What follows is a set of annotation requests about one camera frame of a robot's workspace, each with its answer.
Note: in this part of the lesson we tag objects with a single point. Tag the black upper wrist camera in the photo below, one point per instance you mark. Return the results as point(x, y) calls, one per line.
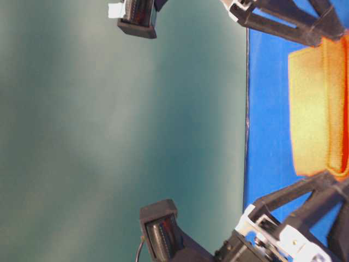
point(136, 17)

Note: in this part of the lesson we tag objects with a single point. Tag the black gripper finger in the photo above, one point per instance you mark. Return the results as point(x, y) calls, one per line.
point(316, 215)
point(324, 23)
point(290, 23)
point(268, 203)

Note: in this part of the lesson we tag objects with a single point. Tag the yellow orange towel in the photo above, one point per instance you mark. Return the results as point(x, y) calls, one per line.
point(318, 94)

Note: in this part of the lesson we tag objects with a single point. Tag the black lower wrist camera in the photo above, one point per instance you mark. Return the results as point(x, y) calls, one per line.
point(165, 240)

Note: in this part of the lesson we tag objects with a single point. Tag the upper gripper body white black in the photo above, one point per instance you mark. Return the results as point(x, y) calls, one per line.
point(235, 6)

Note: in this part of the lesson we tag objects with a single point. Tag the blue table cover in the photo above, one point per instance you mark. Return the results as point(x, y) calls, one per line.
point(269, 160)

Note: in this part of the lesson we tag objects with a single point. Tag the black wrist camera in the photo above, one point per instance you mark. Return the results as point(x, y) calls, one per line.
point(136, 17)
point(165, 240)

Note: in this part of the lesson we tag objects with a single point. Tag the lower gripper body white black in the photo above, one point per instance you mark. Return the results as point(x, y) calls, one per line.
point(253, 241)

